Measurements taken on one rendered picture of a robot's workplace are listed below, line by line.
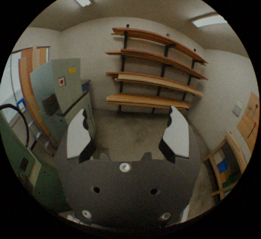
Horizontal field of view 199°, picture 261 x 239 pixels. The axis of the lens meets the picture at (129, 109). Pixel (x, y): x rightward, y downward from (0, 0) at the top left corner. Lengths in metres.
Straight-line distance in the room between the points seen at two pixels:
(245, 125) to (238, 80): 1.00
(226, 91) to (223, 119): 0.69
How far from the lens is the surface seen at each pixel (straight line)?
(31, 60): 2.30
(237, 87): 2.52
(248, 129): 2.44
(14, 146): 0.78
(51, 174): 0.89
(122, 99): 1.57
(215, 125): 2.58
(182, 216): 1.56
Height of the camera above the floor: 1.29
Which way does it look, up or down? 33 degrees down
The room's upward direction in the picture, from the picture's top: 7 degrees clockwise
